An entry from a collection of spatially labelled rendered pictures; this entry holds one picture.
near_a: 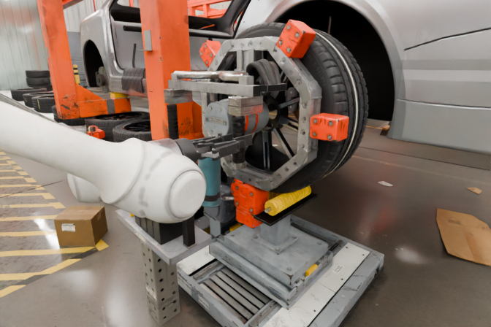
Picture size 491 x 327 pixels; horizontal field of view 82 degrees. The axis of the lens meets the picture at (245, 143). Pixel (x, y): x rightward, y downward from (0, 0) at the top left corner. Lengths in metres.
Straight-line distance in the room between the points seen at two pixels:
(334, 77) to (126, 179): 0.70
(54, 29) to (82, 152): 2.83
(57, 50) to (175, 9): 1.93
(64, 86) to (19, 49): 10.84
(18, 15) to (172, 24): 12.88
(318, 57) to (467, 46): 0.50
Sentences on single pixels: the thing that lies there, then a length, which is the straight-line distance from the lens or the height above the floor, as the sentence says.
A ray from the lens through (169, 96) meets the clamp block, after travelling 1.02.
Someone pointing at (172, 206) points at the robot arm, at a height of 0.85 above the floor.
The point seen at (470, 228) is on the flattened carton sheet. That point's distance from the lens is 2.40.
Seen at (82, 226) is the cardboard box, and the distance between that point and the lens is 1.94.
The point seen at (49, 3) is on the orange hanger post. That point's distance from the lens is 3.24.
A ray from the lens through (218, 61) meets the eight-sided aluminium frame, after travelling 1.14.
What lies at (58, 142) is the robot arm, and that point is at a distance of 0.41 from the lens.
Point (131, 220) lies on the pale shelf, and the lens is 1.21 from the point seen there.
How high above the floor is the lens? 1.03
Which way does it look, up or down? 16 degrees down
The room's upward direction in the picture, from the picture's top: straight up
